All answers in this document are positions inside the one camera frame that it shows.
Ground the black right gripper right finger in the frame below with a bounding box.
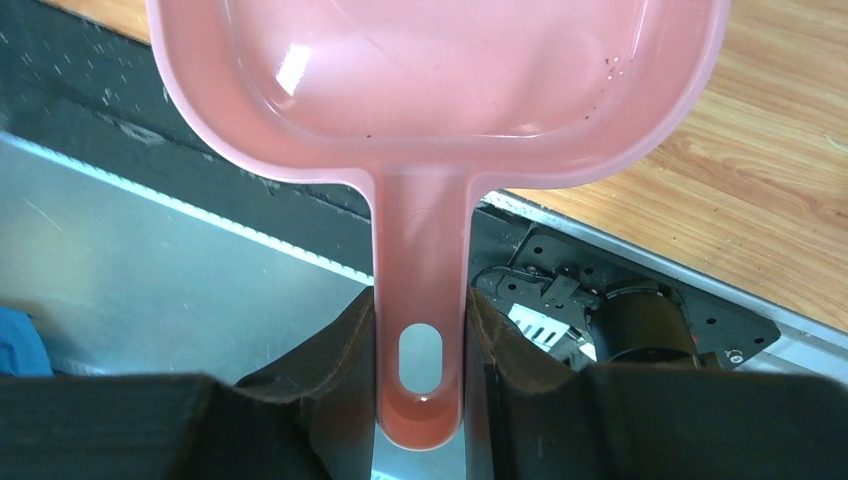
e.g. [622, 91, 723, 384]
[464, 289, 847, 479]

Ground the pink plastic dustpan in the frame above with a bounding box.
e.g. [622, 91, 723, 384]
[145, 1, 731, 451]

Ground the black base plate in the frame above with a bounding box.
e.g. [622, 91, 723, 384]
[1, 1, 780, 369]

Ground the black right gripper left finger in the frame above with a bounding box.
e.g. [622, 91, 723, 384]
[1, 288, 376, 479]

